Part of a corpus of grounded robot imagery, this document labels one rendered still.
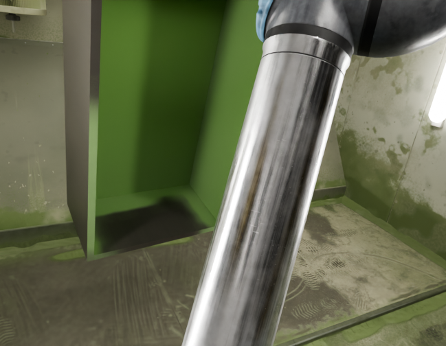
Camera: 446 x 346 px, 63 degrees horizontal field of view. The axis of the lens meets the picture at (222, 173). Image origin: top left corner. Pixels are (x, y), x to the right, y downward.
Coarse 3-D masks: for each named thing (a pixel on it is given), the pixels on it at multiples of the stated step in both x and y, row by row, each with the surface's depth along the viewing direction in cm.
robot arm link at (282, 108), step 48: (288, 0) 44; (336, 0) 42; (288, 48) 43; (336, 48) 43; (288, 96) 42; (336, 96) 45; (240, 144) 46; (288, 144) 42; (240, 192) 43; (288, 192) 42; (240, 240) 42; (288, 240) 42; (240, 288) 41; (192, 336) 43; (240, 336) 41
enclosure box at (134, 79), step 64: (64, 0) 110; (128, 0) 123; (192, 0) 134; (256, 0) 126; (64, 64) 123; (128, 64) 136; (192, 64) 149; (256, 64) 130; (128, 128) 151; (192, 128) 169; (128, 192) 171; (192, 192) 183
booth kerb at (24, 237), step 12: (324, 192) 298; (336, 192) 304; (24, 228) 198; (36, 228) 201; (48, 228) 204; (60, 228) 208; (72, 228) 211; (0, 240) 195; (12, 240) 198; (24, 240) 201; (36, 240) 204; (48, 240) 207
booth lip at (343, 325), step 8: (440, 288) 211; (416, 296) 203; (424, 296) 204; (432, 296) 207; (392, 304) 194; (400, 304) 195; (408, 304) 197; (368, 312) 186; (376, 312) 187; (384, 312) 189; (352, 320) 180; (360, 320) 181; (368, 320) 184; (328, 328) 173; (336, 328) 174; (344, 328) 176; (304, 336) 167; (312, 336) 167; (320, 336) 169; (280, 344) 161; (288, 344) 162; (296, 344) 163; (304, 344) 165
